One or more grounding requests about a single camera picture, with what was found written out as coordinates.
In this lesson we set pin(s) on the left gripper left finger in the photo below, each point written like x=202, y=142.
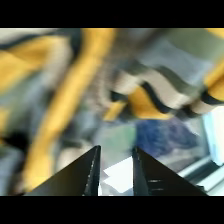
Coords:
x=78, y=176

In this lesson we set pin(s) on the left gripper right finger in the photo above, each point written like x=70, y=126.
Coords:
x=156, y=178

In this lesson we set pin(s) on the orange black striped shirt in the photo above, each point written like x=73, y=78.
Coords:
x=86, y=66

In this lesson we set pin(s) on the silver frame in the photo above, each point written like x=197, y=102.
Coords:
x=213, y=181

